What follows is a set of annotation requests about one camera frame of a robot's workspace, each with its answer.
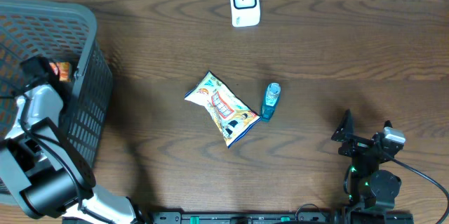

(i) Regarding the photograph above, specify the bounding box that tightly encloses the dark grey plastic basket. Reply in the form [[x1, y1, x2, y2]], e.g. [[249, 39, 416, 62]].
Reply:
[[1, 0, 113, 166]]

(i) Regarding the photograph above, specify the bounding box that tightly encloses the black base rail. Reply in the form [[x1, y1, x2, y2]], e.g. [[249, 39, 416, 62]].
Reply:
[[150, 211, 415, 224]]

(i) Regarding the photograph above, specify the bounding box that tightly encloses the white barcode scanner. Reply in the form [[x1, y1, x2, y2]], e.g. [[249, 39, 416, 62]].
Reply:
[[230, 0, 261, 27]]

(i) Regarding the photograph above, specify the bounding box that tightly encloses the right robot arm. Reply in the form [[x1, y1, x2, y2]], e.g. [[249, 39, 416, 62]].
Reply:
[[331, 110, 406, 212]]

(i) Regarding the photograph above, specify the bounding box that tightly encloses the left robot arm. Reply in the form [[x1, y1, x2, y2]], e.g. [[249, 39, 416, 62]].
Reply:
[[1, 57, 148, 224]]

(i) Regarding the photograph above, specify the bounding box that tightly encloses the yellow snack bag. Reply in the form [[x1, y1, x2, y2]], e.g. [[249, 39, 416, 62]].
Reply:
[[185, 71, 261, 148]]

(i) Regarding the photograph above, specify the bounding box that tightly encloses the orange Kleenex tissue pack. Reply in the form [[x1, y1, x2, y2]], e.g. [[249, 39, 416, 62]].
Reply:
[[49, 62, 72, 82]]

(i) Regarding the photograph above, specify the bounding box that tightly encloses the small teal liquid bottle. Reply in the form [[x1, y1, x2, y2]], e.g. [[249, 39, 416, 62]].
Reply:
[[260, 82, 281, 121]]

